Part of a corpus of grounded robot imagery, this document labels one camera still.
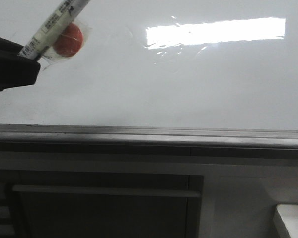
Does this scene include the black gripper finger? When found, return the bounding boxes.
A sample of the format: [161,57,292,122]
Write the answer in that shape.
[0,37,41,91]

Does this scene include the white whiteboard marker pen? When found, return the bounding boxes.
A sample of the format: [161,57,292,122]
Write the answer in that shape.
[18,0,89,61]

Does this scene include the red round magnet with tape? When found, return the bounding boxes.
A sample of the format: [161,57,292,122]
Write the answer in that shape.
[42,19,92,70]

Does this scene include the grey aluminium whiteboard tray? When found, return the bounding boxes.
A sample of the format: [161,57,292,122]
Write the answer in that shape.
[0,124,298,159]

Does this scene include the large white whiteboard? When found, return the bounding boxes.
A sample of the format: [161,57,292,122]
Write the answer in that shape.
[0,0,298,130]

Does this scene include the dark cabinet with white bar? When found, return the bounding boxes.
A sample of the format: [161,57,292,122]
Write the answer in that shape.
[0,170,204,238]

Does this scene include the white box with red button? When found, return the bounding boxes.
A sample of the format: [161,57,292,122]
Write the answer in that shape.
[273,204,298,238]

